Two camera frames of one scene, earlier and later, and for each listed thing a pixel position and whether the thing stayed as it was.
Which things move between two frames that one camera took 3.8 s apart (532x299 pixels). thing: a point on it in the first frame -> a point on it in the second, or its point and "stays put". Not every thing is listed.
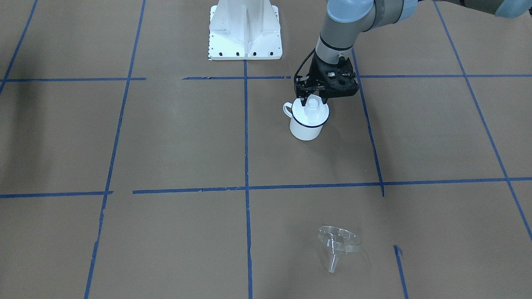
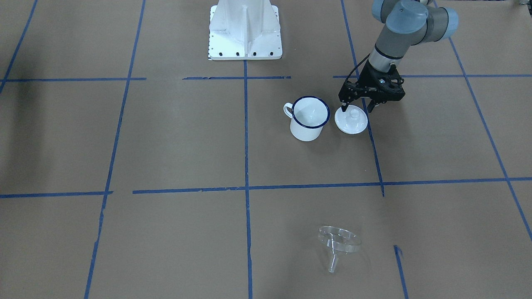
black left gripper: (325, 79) -> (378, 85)
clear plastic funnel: (338, 241) stays put
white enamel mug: (306, 123) stays put
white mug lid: (315, 112) -> (353, 121)
